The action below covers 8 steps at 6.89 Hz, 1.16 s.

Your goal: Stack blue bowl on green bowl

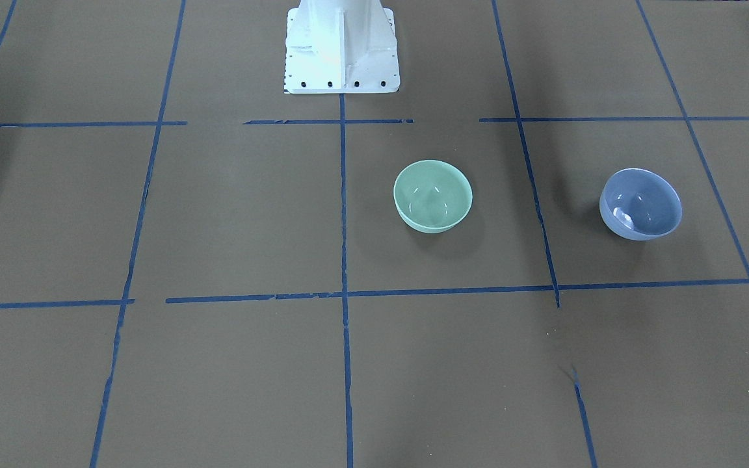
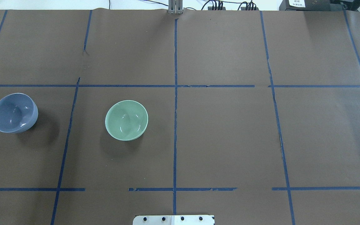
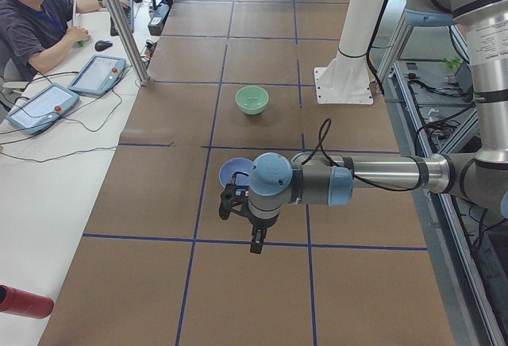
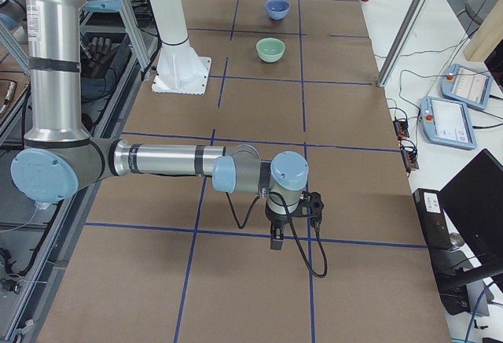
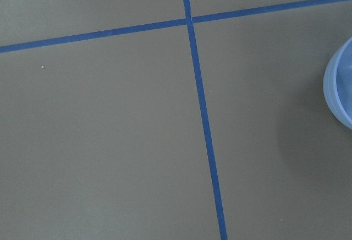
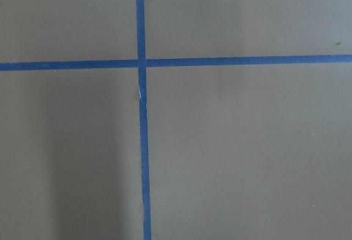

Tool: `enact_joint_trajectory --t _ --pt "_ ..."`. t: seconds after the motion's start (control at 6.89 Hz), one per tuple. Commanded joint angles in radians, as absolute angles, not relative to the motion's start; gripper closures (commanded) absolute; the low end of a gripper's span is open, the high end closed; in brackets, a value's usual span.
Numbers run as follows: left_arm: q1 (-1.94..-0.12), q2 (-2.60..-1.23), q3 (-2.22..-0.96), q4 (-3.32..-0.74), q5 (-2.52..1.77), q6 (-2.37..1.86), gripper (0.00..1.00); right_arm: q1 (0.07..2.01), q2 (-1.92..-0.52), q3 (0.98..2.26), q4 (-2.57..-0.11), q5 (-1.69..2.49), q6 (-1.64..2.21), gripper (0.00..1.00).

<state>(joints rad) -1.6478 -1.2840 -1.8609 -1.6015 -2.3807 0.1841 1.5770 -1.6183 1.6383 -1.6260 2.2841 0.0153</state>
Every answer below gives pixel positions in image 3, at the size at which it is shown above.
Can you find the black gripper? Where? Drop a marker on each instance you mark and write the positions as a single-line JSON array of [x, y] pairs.
[[262, 223]]

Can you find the blue bowl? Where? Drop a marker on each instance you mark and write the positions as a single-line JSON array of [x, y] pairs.
[[241, 164]]

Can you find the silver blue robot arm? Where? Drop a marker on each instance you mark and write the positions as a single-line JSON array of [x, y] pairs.
[[270, 181]]

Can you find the green bowl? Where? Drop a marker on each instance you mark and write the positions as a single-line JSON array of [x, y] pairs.
[[252, 100]]

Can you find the far teach pendant tablet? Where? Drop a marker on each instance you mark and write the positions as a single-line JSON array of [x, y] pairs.
[[98, 76]]

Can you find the teach pendant tablet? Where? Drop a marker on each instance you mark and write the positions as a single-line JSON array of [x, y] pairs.
[[42, 110], [98, 76]]

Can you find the black computer mouse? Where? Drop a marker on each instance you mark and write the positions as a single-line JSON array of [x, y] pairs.
[[102, 45]]

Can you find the near teach pendant tablet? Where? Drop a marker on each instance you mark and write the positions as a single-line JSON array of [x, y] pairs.
[[42, 110]]

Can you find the red cylinder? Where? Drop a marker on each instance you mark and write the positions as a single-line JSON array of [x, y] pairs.
[[25, 304]]

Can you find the seated person in grey shirt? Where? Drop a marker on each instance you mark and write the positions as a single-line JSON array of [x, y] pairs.
[[37, 34]]

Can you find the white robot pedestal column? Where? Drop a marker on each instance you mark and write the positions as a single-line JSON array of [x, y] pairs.
[[345, 80]]

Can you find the aluminium frame post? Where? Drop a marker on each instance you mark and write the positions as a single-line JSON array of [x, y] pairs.
[[127, 40]]

